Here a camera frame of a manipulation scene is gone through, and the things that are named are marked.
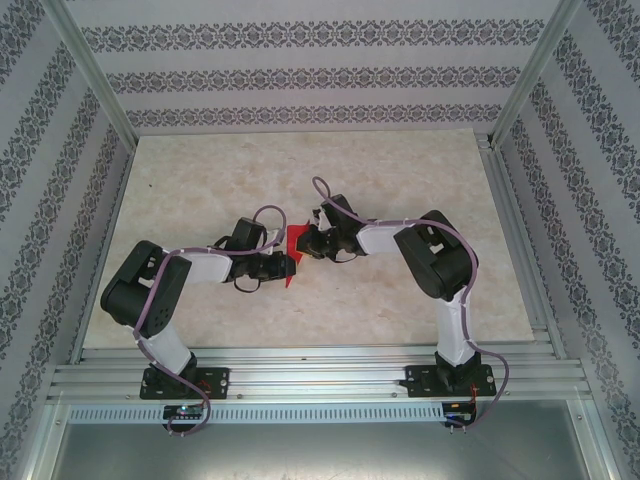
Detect red cloth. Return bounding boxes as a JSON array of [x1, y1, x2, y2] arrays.
[[283, 221, 314, 290]]

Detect aluminium lower frame strut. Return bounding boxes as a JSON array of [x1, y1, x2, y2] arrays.
[[569, 399, 621, 480], [22, 399, 71, 480]]

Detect slotted grey cable duct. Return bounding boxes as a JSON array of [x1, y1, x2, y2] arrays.
[[67, 403, 449, 424]]

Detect grey metal panel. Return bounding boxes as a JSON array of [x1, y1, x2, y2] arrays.
[[39, 422, 614, 480]]

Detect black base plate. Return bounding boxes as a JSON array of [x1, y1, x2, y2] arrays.
[[141, 366, 231, 401], [404, 363, 496, 399]]

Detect aluminium frame post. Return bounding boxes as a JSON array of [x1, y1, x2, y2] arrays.
[[39, 0, 139, 149], [489, 0, 586, 149]]

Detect aluminium table side rail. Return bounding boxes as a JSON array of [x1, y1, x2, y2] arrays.
[[477, 134, 569, 360], [69, 142, 139, 365]]

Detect aluminium mounting beam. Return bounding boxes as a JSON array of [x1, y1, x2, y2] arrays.
[[47, 343, 594, 402]]

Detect purple cable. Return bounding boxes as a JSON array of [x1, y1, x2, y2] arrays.
[[132, 204, 289, 439], [311, 175, 512, 435]]

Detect small circuit board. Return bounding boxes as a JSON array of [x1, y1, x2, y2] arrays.
[[442, 399, 479, 426], [163, 403, 206, 421]]

